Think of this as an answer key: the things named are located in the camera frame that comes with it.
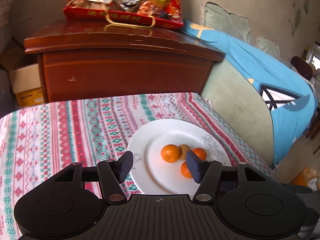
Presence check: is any brown wooden cabinet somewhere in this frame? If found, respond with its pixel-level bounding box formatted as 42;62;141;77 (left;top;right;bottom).
24;21;225;102

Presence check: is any patterned striped tablecloth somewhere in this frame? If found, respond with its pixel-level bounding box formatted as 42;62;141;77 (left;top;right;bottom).
1;93;273;239

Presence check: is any cardboard box by cabinet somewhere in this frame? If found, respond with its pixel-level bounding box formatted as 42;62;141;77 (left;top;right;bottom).
9;63;44;108

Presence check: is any blue blanket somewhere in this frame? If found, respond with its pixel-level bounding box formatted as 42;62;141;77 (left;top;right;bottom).
182;21;318;165

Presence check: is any white ceramic plate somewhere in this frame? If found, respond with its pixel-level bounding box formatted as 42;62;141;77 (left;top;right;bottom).
128;119;231;197

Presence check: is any red snack gift bag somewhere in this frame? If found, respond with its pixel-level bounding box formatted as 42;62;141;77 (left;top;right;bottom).
63;0;183;29

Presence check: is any kiwi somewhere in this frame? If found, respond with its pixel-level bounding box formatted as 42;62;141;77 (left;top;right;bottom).
178;144;190;160

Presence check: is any small orange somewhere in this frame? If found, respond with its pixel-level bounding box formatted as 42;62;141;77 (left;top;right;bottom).
192;147;207;161

